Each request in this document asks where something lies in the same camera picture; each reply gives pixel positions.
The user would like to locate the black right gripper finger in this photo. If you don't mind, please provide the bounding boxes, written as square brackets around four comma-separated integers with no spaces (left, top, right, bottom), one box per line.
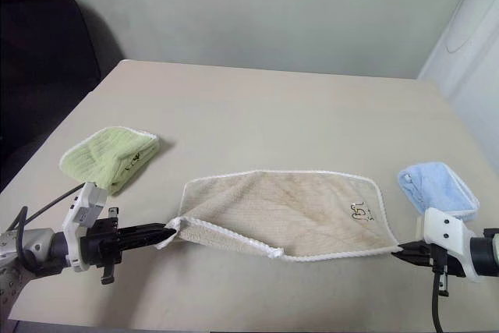
[390,242,429,257]
[391,252,430,267]

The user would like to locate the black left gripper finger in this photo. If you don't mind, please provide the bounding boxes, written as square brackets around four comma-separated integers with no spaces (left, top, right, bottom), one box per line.
[118,222,175,240]
[118,233,175,252]

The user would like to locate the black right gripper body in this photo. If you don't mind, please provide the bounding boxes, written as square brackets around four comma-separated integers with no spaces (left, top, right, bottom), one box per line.
[422,241,468,299]

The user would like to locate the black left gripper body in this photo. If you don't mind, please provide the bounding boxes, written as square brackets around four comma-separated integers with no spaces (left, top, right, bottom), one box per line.
[80,206,126,285]

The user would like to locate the beige towel with white trim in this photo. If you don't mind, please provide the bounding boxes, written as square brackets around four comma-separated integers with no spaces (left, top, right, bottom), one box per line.
[154,169,405,264]

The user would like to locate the folded blue towel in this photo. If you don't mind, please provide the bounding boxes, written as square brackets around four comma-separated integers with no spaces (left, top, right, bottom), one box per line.
[396,162,480,221]

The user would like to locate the folded green towel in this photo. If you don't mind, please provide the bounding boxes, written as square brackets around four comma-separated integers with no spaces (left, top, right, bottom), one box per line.
[58,126,160,197]

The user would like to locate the black chair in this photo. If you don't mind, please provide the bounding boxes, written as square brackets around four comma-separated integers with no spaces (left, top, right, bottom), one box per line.
[0,0,126,194]

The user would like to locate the white panel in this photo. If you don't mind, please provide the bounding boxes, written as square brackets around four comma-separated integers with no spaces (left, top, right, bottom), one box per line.
[416,0,499,115]

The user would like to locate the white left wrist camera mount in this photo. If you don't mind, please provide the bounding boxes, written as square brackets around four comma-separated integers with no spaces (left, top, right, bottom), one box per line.
[62,182,108,274]

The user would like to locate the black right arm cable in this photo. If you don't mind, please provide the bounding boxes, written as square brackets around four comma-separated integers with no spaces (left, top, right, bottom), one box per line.
[430,270,448,333]

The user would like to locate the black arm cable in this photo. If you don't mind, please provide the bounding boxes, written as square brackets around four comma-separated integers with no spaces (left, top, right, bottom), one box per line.
[430,270,448,333]
[10,186,87,271]

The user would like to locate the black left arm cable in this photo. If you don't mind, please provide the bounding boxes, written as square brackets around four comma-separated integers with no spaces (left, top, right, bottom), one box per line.
[10,186,87,271]

